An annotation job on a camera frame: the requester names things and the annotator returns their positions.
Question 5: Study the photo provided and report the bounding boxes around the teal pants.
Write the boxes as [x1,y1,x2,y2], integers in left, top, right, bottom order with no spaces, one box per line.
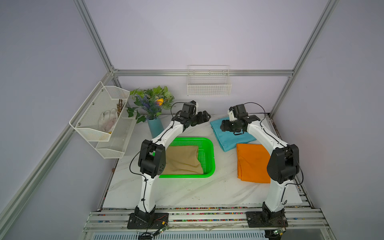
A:
[211,117,257,152]

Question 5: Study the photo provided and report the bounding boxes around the orange pants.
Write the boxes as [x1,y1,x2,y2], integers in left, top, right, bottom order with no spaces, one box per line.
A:
[237,144,271,184]

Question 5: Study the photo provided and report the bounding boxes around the green plastic basket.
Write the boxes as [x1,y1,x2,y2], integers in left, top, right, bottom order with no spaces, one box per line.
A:
[160,137,216,179]

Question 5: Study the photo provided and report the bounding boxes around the beige pants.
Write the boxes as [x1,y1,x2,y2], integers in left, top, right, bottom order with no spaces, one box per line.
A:
[162,146,204,175]

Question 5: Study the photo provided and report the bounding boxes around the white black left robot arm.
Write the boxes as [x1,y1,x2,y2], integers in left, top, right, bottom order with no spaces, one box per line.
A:
[134,101,211,222]

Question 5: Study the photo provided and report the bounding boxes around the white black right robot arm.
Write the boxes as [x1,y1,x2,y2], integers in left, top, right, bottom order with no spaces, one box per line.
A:
[220,104,301,221]

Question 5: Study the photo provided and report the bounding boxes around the teal cylindrical vase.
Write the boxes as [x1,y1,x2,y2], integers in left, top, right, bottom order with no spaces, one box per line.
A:
[147,118,164,138]

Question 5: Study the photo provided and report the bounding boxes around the artificial flower bouquet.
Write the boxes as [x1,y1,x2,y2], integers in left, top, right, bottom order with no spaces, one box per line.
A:
[127,86,175,124]

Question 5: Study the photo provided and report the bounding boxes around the dried twig bundle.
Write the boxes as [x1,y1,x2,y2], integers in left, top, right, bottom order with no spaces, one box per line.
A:
[117,99,124,117]

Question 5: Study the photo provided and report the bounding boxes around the clear glove in shelf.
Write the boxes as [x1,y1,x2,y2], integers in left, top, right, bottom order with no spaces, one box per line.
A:
[98,109,118,133]

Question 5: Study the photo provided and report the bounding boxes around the white mesh two-tier shelf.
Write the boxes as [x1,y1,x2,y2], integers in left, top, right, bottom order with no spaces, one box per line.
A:
[69,82,136,159]

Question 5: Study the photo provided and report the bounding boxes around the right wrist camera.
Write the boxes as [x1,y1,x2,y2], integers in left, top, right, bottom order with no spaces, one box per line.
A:
[228,110,237,122]

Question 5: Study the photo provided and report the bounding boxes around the white wire wall basket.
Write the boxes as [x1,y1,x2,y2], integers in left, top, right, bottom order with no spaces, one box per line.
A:
[187,65,232,96]

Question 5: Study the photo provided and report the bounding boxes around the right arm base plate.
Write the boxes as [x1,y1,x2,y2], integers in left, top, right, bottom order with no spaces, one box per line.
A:
[246,208,288,228]

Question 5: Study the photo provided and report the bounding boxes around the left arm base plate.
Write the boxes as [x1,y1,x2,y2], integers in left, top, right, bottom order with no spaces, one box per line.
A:
[127,207,169,230]

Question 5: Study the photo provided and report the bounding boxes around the aluminium frame rail front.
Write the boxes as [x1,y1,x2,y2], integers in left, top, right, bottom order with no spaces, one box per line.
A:
[83,208,330,233]

